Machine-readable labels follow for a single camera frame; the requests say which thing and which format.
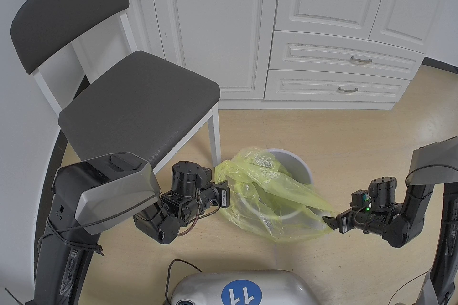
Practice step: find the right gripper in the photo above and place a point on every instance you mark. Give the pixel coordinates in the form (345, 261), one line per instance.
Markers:
(357, 219)

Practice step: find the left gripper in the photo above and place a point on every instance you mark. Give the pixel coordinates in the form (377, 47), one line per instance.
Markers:
(211, 198)

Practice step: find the yellow plastic bag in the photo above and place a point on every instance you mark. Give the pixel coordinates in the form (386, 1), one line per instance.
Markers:
(268, 189)

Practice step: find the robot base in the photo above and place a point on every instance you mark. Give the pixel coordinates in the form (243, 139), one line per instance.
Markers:
(214, 289)

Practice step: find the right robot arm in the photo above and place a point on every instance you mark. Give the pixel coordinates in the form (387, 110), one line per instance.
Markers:
(429, 167)

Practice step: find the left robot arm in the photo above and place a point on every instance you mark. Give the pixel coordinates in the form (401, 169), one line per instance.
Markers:
(107, 189)

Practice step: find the white trash bin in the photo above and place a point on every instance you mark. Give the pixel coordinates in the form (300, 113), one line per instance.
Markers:
(300, 167)

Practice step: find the dark grey white-framed chair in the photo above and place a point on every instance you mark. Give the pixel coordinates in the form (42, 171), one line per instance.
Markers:
(143, 100)

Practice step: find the white wardrobe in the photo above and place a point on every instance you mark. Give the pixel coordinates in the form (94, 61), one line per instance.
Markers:
(214, 10)

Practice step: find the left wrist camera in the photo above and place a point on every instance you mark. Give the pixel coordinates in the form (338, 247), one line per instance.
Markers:
(208, 176)

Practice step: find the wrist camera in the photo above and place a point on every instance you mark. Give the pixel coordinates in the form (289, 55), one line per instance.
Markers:
(357, 199)
(208, 176)

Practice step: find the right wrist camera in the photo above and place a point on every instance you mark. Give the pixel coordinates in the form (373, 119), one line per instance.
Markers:
(357, 199)

